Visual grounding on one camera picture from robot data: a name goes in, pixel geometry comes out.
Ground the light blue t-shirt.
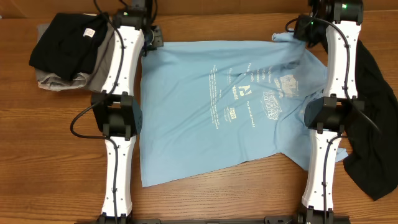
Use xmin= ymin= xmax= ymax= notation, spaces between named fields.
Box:
xmin=139 ymin=32 xmax=349 ymax=188

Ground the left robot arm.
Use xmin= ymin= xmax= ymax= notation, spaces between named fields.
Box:
xmin=91 ymin=0 xmax=163 ymax=223

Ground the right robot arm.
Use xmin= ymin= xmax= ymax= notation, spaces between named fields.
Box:
xmin=266 ymin=0 xmax=364 ymax=223

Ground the folded grey garment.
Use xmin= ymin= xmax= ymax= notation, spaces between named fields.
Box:
xmin=35 ymin=24 xmax=114 ymax=92

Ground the folded black garment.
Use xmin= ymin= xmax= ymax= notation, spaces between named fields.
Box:
xmin=29 ymin=13 xmax=108 ymax=81

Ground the black garment on right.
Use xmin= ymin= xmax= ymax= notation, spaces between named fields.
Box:
xmin=322 ymin=37 xmax=398 ymax=201

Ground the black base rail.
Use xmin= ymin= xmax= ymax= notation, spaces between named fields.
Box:
xmin=131 ymin=216 xmax=296 ymax=224

